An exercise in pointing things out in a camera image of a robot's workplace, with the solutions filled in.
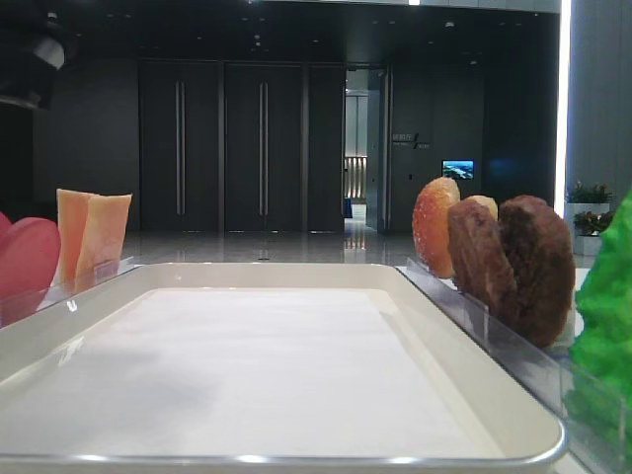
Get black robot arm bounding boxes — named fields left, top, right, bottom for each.
left=1, top=1, right=77, bottom=110

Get rear brown meat patty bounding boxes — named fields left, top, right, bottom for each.
left=447, top=198, right=517, bottom=325

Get brown meat patty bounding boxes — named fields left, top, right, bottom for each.
left=499, top=195, right=576, bottom=348
left=447, top=198, right=517, bottom=325

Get front orange cheese slice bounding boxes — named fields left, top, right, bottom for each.
left=76, top=195, right=132, bottom=281

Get orange cheese slice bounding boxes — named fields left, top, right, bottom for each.
left=56, top=189, right=95, bottom=282
left=76, top=195, right=132, bottom=281

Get front brown meat patty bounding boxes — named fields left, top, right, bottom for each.
left=499, top=195, right=576, bottom=348

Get rear orange cheese slice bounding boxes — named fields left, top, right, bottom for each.
left=56, top=189, right=95, bottom=282

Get front red tomato slice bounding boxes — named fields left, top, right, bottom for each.
left=1, top=217, right=61, bottom=299

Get red tomato slice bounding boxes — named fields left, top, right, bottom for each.
left=0, top=212, right=12, bottom=238
left=1, top=217, right=61, bottom=299

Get rear red tomato slice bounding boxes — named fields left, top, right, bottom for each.
left=0, top=212, right=12, bottom=238

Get green lettuce leaf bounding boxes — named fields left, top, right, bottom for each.
left=567, top=195, right=631, bottom=461

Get glazed bun top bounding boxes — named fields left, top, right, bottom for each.
left=412, top=177, right=460, bottom=278

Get white rectangular tray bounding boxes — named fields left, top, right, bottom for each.
left=1, top=263, right=567, bottom=473

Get potted plants in planter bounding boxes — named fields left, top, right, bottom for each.
left=564, top=182, right=613, bottom=257

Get small wall screen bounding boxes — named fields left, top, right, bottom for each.
left=441, top=160, right=474, bottom=181

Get clear acrylic front rail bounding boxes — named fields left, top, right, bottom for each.
left=1, top=257, right=139, bottom=328

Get clear acrylic rail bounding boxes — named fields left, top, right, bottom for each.
left=1, top=257, right=139, bottom=328
left=400, top=259, right=631, bottom=473

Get clear acrylic right rail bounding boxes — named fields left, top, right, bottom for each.
left=400, top=259, right=631, bottom=473

